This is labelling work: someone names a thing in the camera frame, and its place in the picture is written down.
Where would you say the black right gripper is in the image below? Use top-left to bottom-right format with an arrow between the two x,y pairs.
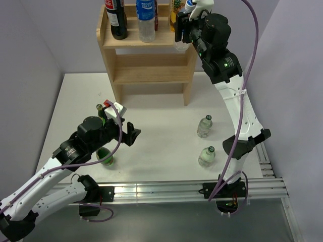
173,11 -> 210,61

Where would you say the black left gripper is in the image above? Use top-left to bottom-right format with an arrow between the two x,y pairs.
89,107 -> 140,152

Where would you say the Pocari Sweat bottle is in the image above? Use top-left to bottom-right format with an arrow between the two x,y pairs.
136,0 -> 155,43
174,0 -> 194,52

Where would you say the blue grape juice carton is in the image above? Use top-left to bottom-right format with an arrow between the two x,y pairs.
154,0 -> 158,31

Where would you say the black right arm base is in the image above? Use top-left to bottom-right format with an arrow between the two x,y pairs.
198,181 -> 247,199

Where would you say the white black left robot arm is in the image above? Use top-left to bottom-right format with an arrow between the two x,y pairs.
1,116 -> 141,241

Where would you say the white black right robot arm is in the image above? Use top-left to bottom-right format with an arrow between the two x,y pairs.
175,13 -> 271,197

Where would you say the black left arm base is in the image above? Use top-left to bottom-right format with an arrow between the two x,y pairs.
79,186 -> 115,218

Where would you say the wooden two-tier shelf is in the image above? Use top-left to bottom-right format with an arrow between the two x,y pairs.
96,4 -> 197,106

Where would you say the pineapple juice carton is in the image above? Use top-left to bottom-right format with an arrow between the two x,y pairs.
169,0 -> 181,32

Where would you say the green glass bottle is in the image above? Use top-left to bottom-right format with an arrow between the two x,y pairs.
96,147 -> 114,166

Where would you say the clear glass bottle rear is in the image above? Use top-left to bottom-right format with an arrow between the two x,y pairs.
197,114 -> 213,138

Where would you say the clear glass bottle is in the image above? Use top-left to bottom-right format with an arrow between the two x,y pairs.
197,114 -> 213,138
198,146 -> 216,167

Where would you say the clear glass bottle front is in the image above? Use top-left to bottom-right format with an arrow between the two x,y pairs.
198,146 -> 216,167

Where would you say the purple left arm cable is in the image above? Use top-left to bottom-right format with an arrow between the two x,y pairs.
0,102 -> 124,222

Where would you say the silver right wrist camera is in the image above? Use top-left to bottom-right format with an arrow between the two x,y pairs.
189,0 -> 214,21

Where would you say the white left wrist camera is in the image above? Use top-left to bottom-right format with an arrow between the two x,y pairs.
103,99 -> 127,124

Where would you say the aluminium frame rail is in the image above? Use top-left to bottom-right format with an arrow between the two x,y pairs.
40,71 -> 303,242

